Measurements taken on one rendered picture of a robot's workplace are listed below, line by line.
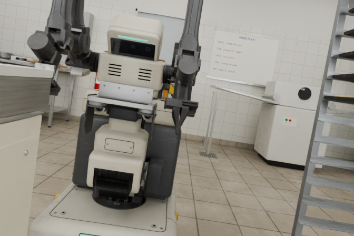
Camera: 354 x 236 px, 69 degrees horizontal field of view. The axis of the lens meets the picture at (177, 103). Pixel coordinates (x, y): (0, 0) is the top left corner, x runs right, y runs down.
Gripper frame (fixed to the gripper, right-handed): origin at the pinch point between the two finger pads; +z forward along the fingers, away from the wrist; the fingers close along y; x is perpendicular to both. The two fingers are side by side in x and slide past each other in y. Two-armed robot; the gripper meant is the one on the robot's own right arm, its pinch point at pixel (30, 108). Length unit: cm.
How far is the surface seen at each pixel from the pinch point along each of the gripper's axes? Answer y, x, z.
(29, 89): 21.1, -41.4, 9.9
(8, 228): 22, -36, 27
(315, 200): 110, 39, 8
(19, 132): 22.1, -41.5, 15.7
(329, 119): 108, 23, -24
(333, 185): 116, 35, 1
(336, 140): 113, 26, -16
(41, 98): 21.1, -37.6, 9.5
